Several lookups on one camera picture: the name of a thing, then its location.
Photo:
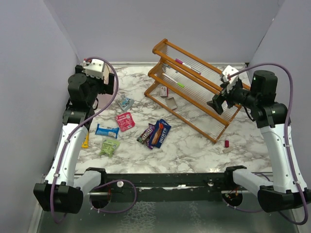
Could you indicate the purple m&m's packet left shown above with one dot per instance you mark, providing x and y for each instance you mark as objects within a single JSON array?
[{"x": 146, "y": 134}]

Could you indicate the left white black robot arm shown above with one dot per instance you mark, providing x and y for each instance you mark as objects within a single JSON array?
[{"x": 60, "y": 191}]

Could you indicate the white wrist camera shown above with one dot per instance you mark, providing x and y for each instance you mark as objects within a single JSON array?
[
  {"x": 228, "y": 75},
  {"x": 94, "y": 68}
]

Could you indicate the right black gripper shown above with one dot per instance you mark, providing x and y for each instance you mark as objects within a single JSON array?
[{"x": 226, "y": 92}]

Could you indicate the purple m&m's packet right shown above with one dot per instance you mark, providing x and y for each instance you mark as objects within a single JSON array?
[{"x": 148, "y": 143}]

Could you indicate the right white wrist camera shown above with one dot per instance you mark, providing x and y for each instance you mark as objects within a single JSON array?
[{"x": 228, "y": 75}]

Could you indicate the grey blue snack packet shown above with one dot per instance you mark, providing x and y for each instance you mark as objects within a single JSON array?
[{"x": 125, "y": 103}]

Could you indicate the green snack packet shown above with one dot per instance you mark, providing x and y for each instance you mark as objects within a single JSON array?
[{"x": 109, "y": 146}]

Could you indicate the small red white box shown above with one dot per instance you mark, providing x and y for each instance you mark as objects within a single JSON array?
[{"x": 164, "y": 92}]

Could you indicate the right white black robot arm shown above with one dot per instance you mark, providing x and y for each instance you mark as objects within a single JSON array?
[{"x": 288, "y": 190}]

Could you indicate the pink marker pen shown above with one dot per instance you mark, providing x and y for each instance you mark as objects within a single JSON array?
[{"x": 188, "y": 66}]

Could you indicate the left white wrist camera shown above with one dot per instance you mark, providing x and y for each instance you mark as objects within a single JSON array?
[{"x": 94, "y": 68}]

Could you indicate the blue Burts chips bag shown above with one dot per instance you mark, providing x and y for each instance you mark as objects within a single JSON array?
[{"x": 161, "y": 131}]

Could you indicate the blue white snack bar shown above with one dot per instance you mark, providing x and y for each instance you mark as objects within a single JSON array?
[{"x": 107, "y": 131}]

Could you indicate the small beige block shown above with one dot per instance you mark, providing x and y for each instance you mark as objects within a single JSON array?
[{"x": 227, "y": 150}]

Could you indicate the yellow m&m's packet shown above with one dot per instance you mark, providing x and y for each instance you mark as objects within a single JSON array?
[{"x": 85, "y": 143}]

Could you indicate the pink paper bag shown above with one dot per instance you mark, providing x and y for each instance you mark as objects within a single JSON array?
[{"x": 105, "y": 98}]

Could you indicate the green tipped white pen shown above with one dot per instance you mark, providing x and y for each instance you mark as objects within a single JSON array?
[{"x": 176, "y": 82}]

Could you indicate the wooden shelf rack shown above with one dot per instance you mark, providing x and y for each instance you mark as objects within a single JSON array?
[{"x": 191, "y": 100}]

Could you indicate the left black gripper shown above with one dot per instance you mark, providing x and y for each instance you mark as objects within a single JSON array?
[{"x": 106, "y": 88}]

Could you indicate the small red cylinder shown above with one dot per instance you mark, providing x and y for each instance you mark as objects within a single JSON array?
[{"x": 226, "y": 143}]

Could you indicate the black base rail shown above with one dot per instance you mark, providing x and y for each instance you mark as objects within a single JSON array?
[{"x": 163, "y": 187}]

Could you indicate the pink snack packet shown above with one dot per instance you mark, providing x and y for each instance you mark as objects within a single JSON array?
[{"x": 125, "y": 121}]

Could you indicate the purple m&m's packet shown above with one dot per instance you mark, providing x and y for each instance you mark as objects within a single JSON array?
[
  {"x": 148, "y": 143},
  {"x": 146, "y": 134}
]

